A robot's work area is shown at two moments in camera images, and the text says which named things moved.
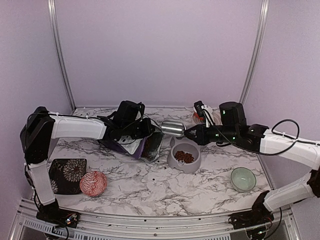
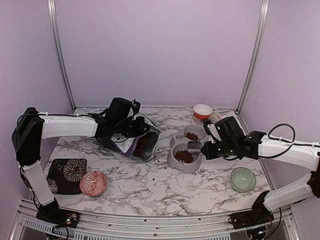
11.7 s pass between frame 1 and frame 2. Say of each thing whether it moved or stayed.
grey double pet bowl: stayed
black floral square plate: stayed
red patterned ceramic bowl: stayed
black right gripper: moved
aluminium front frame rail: stayed
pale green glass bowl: stayed
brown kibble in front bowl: stayed
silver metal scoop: moved
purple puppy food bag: moved
